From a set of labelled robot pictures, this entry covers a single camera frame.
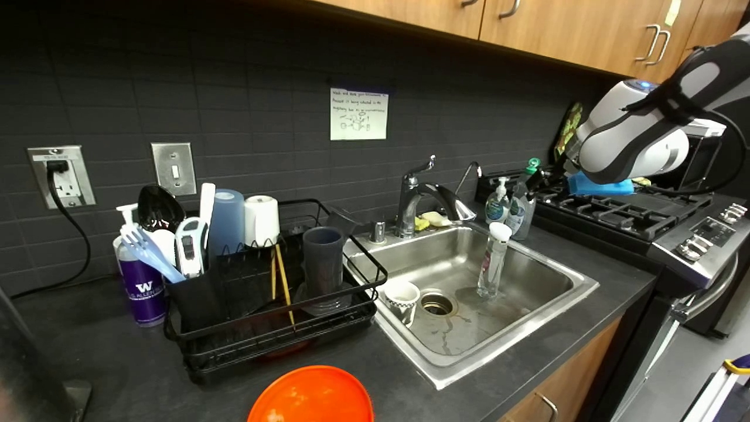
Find clear soap dispenser bottle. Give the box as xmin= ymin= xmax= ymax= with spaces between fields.
xmin=486 ymin=175 xmax=509 ymax=222

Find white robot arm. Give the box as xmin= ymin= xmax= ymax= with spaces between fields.
xmin=567 ymin=23 xmax=750 ymax=183

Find purple W water bottle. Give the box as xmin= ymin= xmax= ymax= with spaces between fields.
xmin=113 ymin=235 xmax=166 ymax=325

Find chrome sink faucet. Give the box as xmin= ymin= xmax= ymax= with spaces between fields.
xmin=397 ymin=155 xmax=458 ymax=237

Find yellow sponge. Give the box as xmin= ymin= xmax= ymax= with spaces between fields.
xmin=414 ymin=210 xmax=453 ymax=231

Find dark grey tumbler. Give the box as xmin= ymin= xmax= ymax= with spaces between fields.
xmin=303 ymin=224 xmax=344 ymax=296

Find white cup in sink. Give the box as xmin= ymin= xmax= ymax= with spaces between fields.
xmin=383 ymin=284 xmax=420 ymax=325

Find black dish rack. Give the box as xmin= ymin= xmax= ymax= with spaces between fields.
xmin=164 ymin=199 xmax=386 ymax=384

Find white cup on rack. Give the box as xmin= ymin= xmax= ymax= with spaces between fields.
xmin=243 ymin=194 xmax=280 ymax=249

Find stainless steel sink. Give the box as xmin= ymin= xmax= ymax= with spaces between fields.
xmin=342 ymin=224 xmax=597 ymax=390

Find orange plastic plate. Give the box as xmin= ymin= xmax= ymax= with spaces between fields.
xmin=246 ymin=366 xmax=375 ymax=422

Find green patterned oven mitt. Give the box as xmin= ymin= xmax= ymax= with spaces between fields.
xmin=548 ymin=101 xmax=584 ymax=161

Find gas stove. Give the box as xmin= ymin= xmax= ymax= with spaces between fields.
xmin=534 ymin=192 xmax=750 ymax=422

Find white wall notice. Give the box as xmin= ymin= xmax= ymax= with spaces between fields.
xmin=329 ymin=86 xmax=390 ymax=141

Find wall light switch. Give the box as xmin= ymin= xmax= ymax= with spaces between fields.
xmin=152 ymin=143 xmax=196 ymax=194

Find wall power outlet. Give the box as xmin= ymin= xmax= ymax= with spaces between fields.
xmin=29 ymin=146 xmax=97 ymax=209

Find black power cable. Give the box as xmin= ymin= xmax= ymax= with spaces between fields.
xmin=7 ymin=160 xmax=94 ymax=302

